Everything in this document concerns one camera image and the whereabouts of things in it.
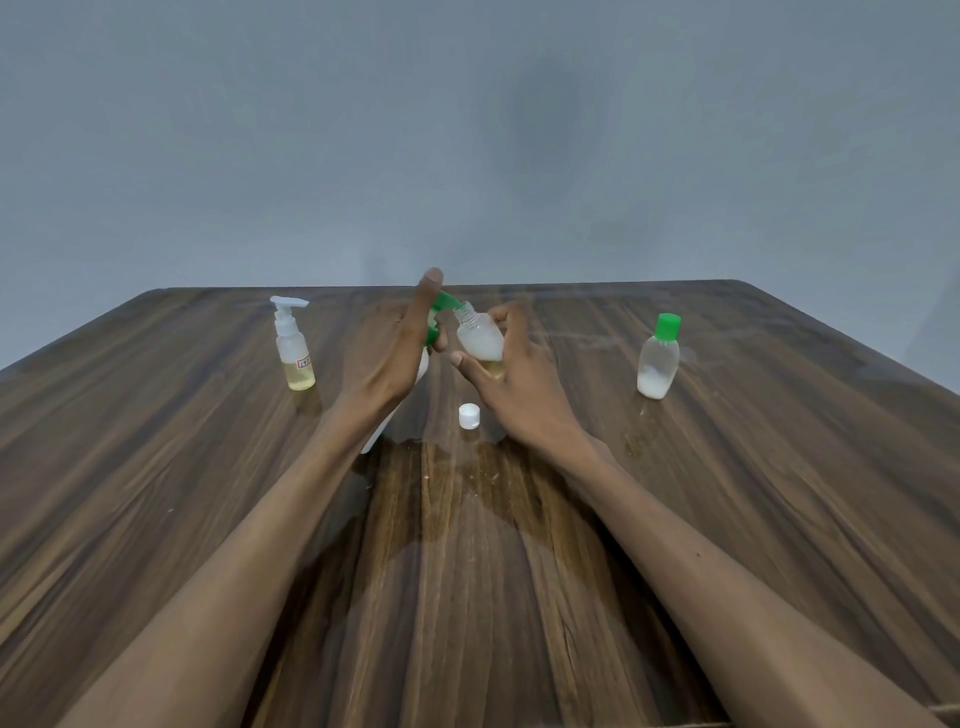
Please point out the person's right thumb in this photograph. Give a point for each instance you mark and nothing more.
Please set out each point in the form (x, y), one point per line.
(471, 370)

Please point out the white bottle with green pump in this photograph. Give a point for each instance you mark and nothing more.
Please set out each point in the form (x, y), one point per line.
(373, 439)

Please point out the small clear pump spray bottle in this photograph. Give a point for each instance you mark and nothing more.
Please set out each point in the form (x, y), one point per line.
(293, 352)

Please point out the clear bottle with green cap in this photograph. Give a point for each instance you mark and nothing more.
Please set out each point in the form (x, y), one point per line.
(658, 364)

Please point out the person's right hand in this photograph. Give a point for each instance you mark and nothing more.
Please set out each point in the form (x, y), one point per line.
(529, 397)

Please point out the person's left thumb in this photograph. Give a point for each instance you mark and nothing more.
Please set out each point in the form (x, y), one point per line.
(439, 342)

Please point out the person's right forearm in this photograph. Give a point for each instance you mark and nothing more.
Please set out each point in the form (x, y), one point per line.
(720, 600)

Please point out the small white bottle cap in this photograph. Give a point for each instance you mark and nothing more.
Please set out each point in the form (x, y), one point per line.
(469, 417)

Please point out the person's left forearm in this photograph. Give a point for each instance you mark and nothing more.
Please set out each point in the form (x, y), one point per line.
(247, 577)

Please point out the person's left hand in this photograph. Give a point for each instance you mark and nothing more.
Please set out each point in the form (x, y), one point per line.
(379, 367)

